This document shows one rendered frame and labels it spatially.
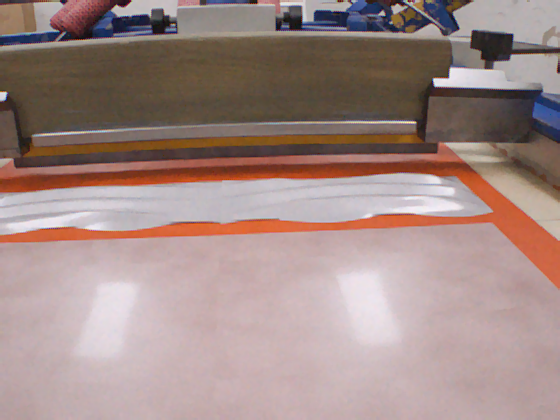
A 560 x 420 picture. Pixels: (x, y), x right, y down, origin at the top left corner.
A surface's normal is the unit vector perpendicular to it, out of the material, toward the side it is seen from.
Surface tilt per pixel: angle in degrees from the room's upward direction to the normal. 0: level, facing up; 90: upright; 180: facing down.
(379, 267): 0
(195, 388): 0
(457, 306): 0
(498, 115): 90
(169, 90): 90
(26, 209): 32
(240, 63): 90
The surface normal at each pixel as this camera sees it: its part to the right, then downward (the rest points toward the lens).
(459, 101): 0.10, 0.42
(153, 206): -0.04, -0.55
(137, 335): 0.00, -0.91
